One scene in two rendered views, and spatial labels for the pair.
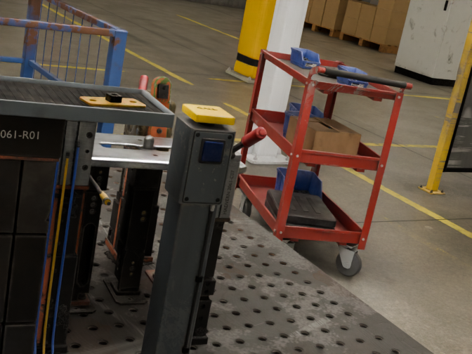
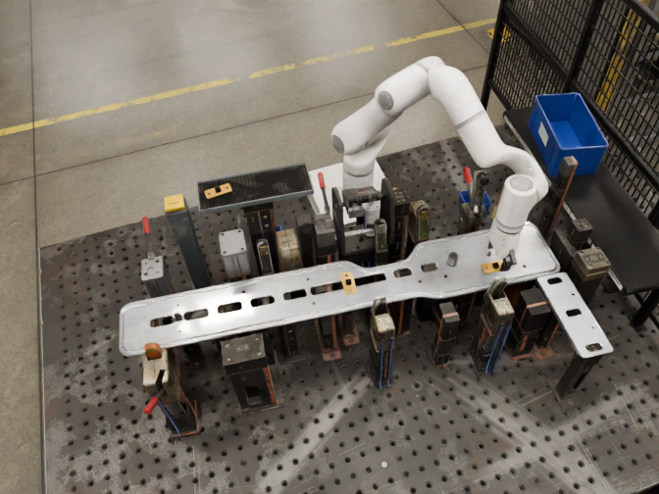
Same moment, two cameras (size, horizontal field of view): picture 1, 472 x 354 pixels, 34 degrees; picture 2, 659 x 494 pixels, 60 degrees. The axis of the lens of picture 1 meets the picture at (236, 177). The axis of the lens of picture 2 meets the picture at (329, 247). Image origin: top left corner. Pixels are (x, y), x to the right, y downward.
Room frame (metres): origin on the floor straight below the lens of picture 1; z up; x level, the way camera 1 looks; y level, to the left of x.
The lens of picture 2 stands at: (2.18, 0.90, 2.45)
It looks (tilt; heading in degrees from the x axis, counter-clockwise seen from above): 50 degrees down; 197
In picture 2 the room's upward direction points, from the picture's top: 3 degrees counter-clockwise
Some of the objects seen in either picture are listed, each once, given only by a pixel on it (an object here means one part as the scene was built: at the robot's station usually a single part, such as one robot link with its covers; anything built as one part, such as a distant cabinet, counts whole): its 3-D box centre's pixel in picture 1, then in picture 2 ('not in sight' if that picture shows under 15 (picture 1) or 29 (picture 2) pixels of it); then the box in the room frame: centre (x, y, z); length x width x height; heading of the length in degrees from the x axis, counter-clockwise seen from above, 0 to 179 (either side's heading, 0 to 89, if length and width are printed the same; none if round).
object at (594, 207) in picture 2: not in sight; (583, 185); (0.58, 1.36, 1.02); 0.90 x 0.22 x 0.03; 27
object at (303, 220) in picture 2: not in sight; (307, 257); (1.02, 0.46, 0.90); 0.05 x 0.05 x 0.40; 27
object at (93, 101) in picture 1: (113, 98); (218, 189); (1.01, 0.18, 1.17); 0.08 x 0.04 x 0.01; 129
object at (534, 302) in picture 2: not in sight; (524, 324); (1.09, 1.21, 0.84); 0.11 x 0.10 x 0.28; 27
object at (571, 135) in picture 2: not in sight; (565, 133); (0.41, 1.27, 1.10); 0.30 x 0.17 x 0.13; 18
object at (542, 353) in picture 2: not in sight; (549, 321); (1.06, 1.29, 0.84); 0.11 x 0.06 x 0.29; 27
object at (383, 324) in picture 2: not in sight; (380, 347); (1.29, 0.78, 0.87); 0.12 x 0.09 x 0.35; 27
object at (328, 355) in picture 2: not in sight; (326, 316); (1.20, 0.57, 0.84); 0.17 x 0.06 x 0.29; 27
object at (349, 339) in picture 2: not in sight; (347, 307); (1.15, 0.64, 0.84); 0.13 x 0.05 x 0.29; 27
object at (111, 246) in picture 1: (138, 176); (172, 395); (1.60, 0.21, 0.88); 0.15 x 0.11 x 0.36; 27
